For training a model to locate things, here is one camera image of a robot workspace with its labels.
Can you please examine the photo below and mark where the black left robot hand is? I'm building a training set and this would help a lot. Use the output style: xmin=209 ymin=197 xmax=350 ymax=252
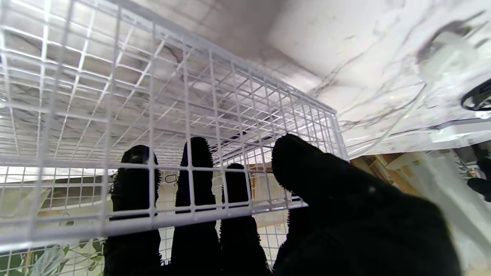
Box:
xmin=467 ymin=157 xmax=491 ymax=202

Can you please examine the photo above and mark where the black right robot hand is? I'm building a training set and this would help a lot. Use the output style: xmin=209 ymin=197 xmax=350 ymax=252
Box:
xmin=103 ymin=133 xmax=463 ymax=276

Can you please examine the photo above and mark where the white power strip with cord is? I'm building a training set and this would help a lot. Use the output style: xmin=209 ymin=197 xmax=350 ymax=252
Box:
xmin=341 ymin=31 xmax=491 ymax=158

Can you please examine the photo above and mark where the white wire mesh drawer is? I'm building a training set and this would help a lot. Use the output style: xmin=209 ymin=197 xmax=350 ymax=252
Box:
xmin=0 ymin=0 xmax=349 ymax=254

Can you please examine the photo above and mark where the black coiled cable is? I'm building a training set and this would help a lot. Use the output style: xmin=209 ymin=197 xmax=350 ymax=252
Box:
xmin=460 ymin=79 xmax=491 ymax=112

